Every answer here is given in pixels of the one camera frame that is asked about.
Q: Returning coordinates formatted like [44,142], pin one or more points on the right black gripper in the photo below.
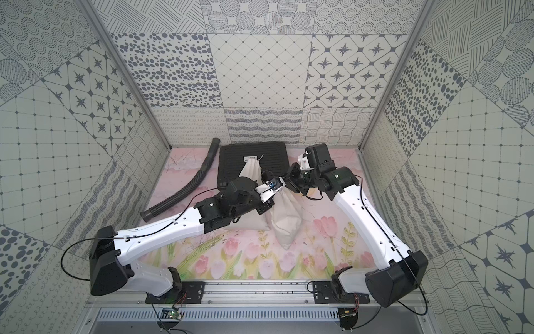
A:
[290,181]

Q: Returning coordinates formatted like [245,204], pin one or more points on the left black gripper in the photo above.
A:
[264,208]

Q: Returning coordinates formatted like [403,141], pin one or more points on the small white cloth soil bag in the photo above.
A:
[286,217]

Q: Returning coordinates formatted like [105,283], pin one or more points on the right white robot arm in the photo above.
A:
[399,270]

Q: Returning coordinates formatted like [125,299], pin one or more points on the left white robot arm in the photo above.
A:
[115,256]

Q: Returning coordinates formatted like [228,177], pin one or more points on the black plastic tool case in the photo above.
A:
[253,160]

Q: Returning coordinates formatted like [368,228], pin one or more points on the pink floral table mat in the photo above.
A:
[327,239]

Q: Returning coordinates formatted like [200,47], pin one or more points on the left small circuit board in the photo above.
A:
[171,314]

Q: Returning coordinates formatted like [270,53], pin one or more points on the small circuit board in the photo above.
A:
[171,314]
[348,318]

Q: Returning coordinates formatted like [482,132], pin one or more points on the right small circuit board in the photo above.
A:
[348,318]

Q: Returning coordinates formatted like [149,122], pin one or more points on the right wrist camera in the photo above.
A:
[303,162]

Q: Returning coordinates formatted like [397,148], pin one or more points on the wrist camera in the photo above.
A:
[303,162]
[268,190]

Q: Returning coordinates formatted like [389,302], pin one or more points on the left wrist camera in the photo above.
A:
[268,190]

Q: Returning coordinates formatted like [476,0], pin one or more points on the aluminium mounting rail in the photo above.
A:
[218,293]

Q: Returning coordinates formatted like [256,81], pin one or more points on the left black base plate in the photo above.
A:
[179,292]

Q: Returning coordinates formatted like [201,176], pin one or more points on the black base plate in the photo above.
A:
[324,294]
[179,292]

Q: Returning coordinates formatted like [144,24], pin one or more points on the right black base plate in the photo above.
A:
[324,294]

